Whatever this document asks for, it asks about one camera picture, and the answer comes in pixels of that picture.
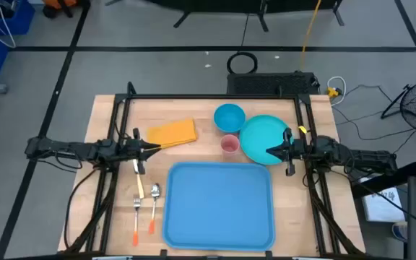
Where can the black metal rig frame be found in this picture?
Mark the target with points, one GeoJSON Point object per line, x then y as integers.
{"type": "Point", "coordinates": [211, 96]}

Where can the black mesh computer case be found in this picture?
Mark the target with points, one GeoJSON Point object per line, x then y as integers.
{"type": "Point", "coordinates": [265, 83]}

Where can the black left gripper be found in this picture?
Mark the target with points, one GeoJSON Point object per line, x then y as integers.
{"type": "Point", "coordinates": [130, 150]}

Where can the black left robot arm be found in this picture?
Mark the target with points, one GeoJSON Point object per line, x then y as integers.
{"type": "Point", "coordinates": [67, 148]}

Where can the pink cup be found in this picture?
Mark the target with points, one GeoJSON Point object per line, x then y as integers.
{"type": "Point", "coordinates": [230, 144]}

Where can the black floor fan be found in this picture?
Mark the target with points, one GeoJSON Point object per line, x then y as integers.
{"type": "Point", "coordinates": [412, 104]}

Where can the white paper box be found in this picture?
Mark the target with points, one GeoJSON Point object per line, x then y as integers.
{"type": "Point", "coordinates": [381, 206]}

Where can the blue bowl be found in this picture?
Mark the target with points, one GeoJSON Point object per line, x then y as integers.
{"type": "Point", "coordinates": [229, 117]}

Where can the white blue shoe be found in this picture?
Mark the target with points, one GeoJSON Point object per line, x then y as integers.
{"type": "Point", "coordinates": [400, 231]}

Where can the yellow cloth napkin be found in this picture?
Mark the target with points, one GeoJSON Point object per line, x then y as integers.
{"type": "Point", "coordinates": [172, 133]}

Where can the yellow plug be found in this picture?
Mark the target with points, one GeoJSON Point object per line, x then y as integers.
{"type": "Point", "coordinates": [332, 92]}

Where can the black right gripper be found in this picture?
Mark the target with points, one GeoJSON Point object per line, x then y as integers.
{"type": "Point", "coordinates": [296, 150]}

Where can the large blue storage bin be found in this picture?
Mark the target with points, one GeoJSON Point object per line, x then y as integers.
{"type": "Point", "coordinates": [22, 20]}

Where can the orange and black bag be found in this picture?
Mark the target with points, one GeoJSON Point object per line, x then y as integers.
{"type": "Point", "coordinates": [58, 3]}

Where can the blue plastic tray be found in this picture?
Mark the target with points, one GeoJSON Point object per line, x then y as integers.
{"type": "Point", "coordinates": [219, 206]}

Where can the yellow tape tag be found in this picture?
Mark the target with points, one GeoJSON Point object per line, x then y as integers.
{"type": "Point", "coordinates": [302, 129]}

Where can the black partition curtain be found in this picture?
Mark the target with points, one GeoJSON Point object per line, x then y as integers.
{"type": "Point", "coordinates": [229, 5]}

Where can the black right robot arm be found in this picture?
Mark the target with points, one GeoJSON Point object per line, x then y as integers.
{"type": "Point", "coordinates": [352, 155]}

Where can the teal plate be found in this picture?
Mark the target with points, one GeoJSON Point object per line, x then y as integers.
{"type": "Point", "coordinates": [262, 135]}

